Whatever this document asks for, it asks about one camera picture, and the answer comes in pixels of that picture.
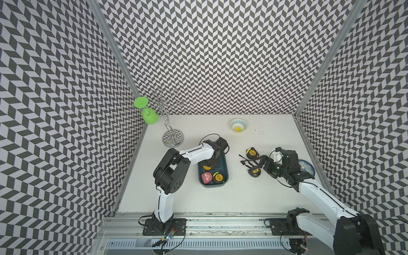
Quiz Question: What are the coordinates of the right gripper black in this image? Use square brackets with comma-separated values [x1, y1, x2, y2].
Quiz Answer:
[253, 155, 289, 178]

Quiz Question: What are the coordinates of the black yellow tape measure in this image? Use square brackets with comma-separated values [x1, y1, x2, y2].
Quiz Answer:
[213, 172, 225, 184]
[246, 147, 259, 160]
[248, 166, 261, 177]

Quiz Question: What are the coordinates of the teal plastic storage box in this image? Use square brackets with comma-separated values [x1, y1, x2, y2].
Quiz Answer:
[198, 154, 229, 188]

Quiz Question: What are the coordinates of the pink tape measure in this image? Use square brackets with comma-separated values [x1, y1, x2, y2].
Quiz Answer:
[201, 172, 212, 185]

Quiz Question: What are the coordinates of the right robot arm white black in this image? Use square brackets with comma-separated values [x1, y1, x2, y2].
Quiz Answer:
[243, 147, 385, 255]

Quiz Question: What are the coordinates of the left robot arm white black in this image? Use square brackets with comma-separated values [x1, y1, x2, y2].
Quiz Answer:
[152, 137, 230, 226]

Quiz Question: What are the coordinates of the small yellow patterned bowl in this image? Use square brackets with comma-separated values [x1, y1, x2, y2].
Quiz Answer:
[230, 118, 248, 133]

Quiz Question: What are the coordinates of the blue white patterned plate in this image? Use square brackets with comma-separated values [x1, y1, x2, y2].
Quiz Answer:
[299, 159, 316, 177]

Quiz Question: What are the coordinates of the chrome wire glass rack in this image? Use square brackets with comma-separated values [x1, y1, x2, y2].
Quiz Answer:
[153, 87, 184, 148]

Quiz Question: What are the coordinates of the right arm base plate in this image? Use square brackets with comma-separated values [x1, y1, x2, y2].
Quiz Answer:
[264, 218, 310, 237]

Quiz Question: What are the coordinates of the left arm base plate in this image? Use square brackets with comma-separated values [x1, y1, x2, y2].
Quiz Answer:
[142, 218, 187, 237]

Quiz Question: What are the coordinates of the aluminium front rail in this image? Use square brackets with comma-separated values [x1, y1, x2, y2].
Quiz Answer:
[89, 213, 333, 255]

